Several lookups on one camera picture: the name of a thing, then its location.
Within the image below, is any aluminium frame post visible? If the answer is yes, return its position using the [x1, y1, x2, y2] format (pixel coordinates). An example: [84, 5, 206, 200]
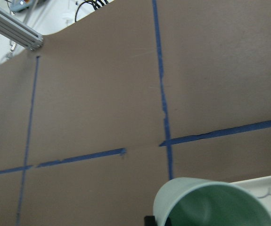
[0, 8, 43, 50]

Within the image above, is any pale green cup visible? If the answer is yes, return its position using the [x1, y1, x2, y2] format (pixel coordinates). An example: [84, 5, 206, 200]
[153, 178, 271, 226]

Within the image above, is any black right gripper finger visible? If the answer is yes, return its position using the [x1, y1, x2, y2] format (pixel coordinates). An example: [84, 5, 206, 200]
[144, 216, 157, 226]

